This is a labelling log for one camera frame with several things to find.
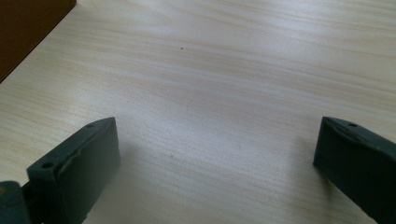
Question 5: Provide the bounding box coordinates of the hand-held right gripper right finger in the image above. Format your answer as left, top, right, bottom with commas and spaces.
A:
313, 116, 396, 224

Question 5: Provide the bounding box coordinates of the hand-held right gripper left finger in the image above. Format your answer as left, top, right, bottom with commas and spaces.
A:
26, 117, 121, 224

